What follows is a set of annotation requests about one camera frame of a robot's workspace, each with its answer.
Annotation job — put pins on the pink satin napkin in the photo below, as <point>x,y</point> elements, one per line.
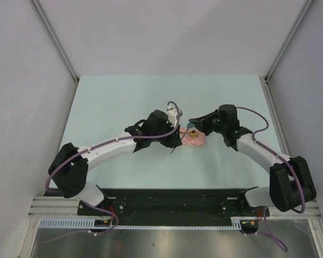
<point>196,142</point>

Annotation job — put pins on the right aluminium table rail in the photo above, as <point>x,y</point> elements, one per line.
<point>276,119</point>

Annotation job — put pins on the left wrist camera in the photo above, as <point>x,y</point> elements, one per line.
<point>173,114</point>

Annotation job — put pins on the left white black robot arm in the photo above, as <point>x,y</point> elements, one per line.
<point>71,165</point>

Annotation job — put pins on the front aluminium cross rail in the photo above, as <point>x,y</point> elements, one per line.
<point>58,207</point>

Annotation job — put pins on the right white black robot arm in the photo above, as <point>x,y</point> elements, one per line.
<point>290,181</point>

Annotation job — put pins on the left aluminium frame post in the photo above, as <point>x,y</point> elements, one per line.
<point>50,32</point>

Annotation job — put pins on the white slotted cable duct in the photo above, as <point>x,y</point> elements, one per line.
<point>103,224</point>

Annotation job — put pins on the gold spoon teal handle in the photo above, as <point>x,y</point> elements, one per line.
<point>193,133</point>

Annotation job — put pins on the right aluminium frame post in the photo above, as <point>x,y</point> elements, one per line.
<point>295,27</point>

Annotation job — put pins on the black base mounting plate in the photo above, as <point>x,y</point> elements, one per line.
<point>178,206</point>

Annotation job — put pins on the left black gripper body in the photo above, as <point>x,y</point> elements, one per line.
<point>168,140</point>

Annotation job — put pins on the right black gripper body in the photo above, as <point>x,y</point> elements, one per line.
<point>217,126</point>

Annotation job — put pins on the aluminium frame post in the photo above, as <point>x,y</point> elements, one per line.
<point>295,27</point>
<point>50,32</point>

